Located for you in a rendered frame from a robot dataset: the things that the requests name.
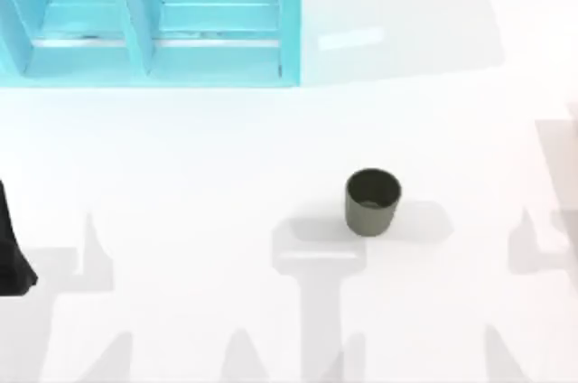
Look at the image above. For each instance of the dark olive green cup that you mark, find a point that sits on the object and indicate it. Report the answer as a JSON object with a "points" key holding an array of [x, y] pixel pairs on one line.
{"points": [[371, 220]]}

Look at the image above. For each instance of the light blue rack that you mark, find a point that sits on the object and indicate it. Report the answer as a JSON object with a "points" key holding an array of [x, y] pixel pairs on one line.
{"points": [[140, 49]]}

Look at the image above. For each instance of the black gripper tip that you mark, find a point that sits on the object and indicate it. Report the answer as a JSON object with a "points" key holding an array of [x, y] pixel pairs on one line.
{"points": [[11, 265]]}

